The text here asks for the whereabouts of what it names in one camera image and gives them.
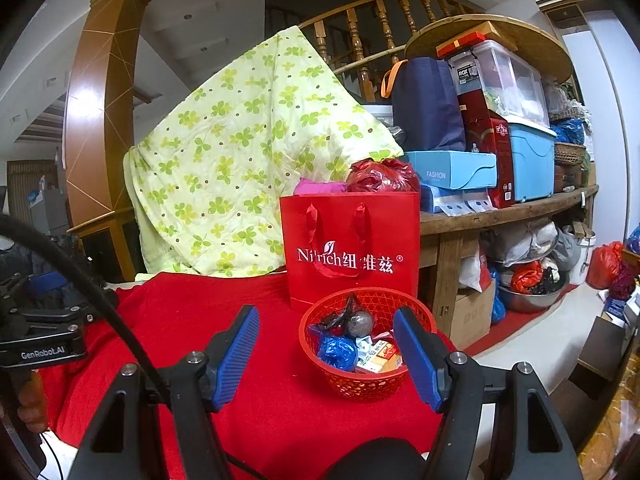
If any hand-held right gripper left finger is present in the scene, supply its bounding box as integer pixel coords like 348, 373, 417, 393
67, 305, 261, 480

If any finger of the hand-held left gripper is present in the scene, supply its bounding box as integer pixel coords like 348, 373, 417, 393
70, 285, 121, 328

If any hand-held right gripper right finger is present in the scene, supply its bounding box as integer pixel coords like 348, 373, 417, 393
394, 307, 583, 480

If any white medicine box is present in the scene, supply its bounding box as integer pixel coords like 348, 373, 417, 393
356, 341, 403, 375

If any white foil wrapper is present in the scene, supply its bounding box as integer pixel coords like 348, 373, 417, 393
355, 332, 393, 356

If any red plastic basket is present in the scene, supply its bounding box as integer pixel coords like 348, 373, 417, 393
298, 287, 438, 402

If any grey ball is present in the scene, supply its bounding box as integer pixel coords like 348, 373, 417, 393
347, 310, 376, 337

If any blue wrapper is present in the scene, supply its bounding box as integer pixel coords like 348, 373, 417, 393
307, 324, 358, 372

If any black plastic scrap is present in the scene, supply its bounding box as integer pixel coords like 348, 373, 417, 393
312, 292, 358, 333

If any person's left hand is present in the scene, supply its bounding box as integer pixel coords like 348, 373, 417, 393
19, 370, 51, 433

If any cardboard box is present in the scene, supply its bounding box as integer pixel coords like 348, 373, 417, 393
432, 277, 496, 351

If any red blanket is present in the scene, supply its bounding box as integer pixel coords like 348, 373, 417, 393
37, 270, 456, 480

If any narrow blue plastic bag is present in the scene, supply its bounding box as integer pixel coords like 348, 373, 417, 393
490, 267, 507, 325

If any white sack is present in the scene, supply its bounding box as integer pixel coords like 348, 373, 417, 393
457, 252, 493, 293

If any grey cabinet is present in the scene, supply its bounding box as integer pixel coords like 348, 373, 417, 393
7, 160, 68, 236

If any wooden bench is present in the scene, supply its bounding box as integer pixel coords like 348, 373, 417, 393
419, 185, 600, 341

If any steel basin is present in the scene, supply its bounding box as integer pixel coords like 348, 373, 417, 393
497, 270, 571, 313

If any small orange plastic bag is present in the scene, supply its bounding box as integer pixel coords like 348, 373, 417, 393
510, 260, 543, 293

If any red paper gift bag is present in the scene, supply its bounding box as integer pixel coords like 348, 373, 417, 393
279, 191, 421, 313

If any grey sack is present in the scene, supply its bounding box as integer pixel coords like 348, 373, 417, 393
487, 220, 558, 266

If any blue and white packet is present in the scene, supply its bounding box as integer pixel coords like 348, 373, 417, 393
419, 184, 496, 217

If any dark wooden furniture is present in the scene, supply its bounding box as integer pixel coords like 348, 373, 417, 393
550, 305, 640, 461

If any red shiny plastic bag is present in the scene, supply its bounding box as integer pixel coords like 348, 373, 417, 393
346, 157, 421, 195

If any white bucket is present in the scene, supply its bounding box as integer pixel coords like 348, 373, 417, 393
562, 227, 596, 286

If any light blue shoebox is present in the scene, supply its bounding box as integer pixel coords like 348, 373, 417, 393
402, 150, 498, 191

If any green floral quilt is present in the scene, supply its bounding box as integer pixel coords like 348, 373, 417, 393
124, 25, 403, 278

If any large orange plastic bag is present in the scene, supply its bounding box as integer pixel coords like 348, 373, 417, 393
586, 241, 626, 290

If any red carton box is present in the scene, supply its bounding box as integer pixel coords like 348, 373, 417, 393
459, 92, 516, 209

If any maroon plastic bag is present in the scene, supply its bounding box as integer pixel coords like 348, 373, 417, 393
609, 260, 638, 301

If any blue storage box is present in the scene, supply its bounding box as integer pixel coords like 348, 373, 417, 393
505, 115, 558, 203

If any wicker basket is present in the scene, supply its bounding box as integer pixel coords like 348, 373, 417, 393
554, 142, 587, 166

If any transparent storage box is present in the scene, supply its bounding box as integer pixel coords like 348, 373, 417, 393
446, 40, 551, 126

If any flat orange box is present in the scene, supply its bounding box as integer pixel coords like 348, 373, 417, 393
436, 31, 487, 58

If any wooden stair railing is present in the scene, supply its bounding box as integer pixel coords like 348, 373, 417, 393
265, 0, 481, 103

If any round wooden board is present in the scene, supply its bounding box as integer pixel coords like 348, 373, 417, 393
404, 14, 573, 83

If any black cable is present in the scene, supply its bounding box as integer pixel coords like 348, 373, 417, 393
0, 215, 173, 406

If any navy bag with orange handles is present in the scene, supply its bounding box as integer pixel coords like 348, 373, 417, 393
381, 57, 467, 153

